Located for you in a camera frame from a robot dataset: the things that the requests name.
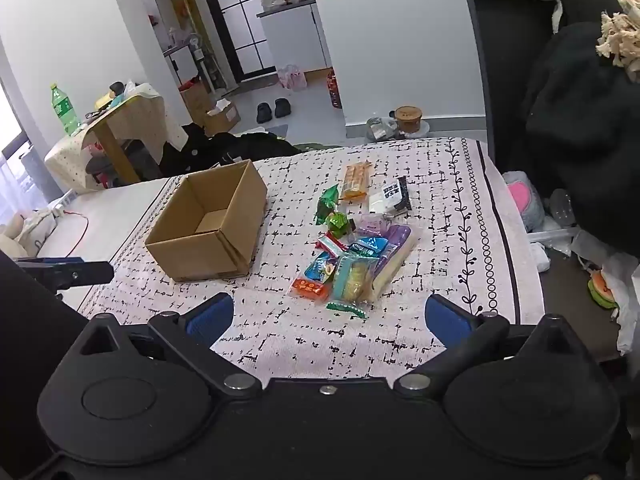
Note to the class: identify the black and white snack packet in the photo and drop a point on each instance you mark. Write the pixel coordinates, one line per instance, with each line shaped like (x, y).
(392, 195)

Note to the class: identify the orange biscuit packet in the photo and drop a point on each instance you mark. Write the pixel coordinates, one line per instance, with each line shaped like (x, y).
(355, 180)

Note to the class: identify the wooden side table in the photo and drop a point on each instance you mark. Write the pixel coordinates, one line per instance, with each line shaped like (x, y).
(112, 147)

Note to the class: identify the tall brown floor box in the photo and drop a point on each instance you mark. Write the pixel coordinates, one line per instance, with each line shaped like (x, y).
(195, 100)

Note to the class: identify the black stool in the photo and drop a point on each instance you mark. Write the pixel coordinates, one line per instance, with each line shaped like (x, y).
(100, 167)

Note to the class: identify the clear plastic packaging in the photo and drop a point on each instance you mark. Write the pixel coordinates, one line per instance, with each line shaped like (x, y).
(560, 210)

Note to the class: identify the black fuzzy coat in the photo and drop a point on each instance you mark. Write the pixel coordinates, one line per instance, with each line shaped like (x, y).
(585, 125)

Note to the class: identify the blue snack packet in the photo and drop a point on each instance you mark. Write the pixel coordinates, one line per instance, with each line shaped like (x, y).
(370, 246)

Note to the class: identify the white standing fan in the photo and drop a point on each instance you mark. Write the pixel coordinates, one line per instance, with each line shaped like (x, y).
(198, 52)

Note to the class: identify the black chair back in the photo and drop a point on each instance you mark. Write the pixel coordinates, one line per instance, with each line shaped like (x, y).
(505, 75)

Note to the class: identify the brown lidded tub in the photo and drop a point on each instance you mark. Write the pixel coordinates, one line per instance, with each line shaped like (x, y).
(408, 117)

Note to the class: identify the clear plastic bag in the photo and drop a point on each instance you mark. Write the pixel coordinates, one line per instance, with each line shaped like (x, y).
(380, 129)

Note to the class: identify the teal cake packet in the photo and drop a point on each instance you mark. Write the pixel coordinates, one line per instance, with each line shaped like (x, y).
(352, 280)

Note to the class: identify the small box with white paper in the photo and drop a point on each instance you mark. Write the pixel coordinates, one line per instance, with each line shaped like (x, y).
(222, 120)

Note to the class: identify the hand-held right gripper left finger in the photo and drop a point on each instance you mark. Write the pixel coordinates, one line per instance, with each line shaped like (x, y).
(212, 317)

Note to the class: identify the white mini fridge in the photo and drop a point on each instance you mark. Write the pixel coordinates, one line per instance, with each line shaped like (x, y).
(182, 65)

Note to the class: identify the black framed glass door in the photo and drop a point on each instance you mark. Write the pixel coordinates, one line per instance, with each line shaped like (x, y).
(245, 25)

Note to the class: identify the brown cardboard box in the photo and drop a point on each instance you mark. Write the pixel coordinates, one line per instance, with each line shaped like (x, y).
(200, 255)

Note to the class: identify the pink plastic bag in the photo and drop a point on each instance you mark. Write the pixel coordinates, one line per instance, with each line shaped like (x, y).
(292, 78)

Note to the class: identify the white plastic bag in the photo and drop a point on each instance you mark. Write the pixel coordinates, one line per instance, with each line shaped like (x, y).
(625, 280)

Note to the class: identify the red and white snack packet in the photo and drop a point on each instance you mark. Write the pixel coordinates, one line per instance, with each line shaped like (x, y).
(332, 244)

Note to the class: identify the blue avocado print packet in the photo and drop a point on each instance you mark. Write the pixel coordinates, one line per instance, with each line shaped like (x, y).
(320, 267)

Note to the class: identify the grey floor mat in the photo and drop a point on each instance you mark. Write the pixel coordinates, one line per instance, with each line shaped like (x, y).
(281, 130)

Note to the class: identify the white power strip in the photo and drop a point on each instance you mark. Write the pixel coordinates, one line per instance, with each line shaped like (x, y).
(61, 203)

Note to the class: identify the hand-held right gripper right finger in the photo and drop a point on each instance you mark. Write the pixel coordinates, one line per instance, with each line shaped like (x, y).
(447, 322)

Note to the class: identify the small orange snack packet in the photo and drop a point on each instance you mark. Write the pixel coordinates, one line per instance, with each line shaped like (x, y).
(309, 287)

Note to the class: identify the green soda bottle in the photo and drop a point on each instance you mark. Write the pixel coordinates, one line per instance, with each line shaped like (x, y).
(62, 107)

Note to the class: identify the beige plush toy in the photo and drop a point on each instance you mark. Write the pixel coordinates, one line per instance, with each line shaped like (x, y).
(12, 242)

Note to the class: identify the cream fluffy cloth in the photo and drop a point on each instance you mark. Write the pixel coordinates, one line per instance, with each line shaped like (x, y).
(620, 35)

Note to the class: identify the sandwich plush toy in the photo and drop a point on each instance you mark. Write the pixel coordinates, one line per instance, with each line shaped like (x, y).
(602, 290)

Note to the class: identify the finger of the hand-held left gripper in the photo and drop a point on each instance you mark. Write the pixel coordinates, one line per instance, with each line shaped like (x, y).
(50, 260)
(75, 274)

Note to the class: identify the purple bread packet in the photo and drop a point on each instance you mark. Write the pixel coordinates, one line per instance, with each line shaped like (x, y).
(397, 250)

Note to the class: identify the small floral pillow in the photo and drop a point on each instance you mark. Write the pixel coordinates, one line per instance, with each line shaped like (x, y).
(40, 227)

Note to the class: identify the black clothes pile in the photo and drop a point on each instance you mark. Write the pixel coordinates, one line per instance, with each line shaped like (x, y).
(235, 147)

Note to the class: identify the pink and grey plush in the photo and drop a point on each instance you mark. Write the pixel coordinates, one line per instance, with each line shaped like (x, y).
(522, 200)

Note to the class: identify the small cloth-covered side table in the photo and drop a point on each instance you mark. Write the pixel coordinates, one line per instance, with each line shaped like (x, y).
(135, 115)

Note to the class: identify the white kitchen cabinet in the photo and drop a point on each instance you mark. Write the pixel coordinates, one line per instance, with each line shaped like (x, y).
(290, 40)

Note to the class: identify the red bottle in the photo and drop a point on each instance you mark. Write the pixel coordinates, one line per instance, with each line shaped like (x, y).
(334, 89)

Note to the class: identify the yellow and black toy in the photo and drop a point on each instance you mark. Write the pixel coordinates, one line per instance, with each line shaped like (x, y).
(112, 92)

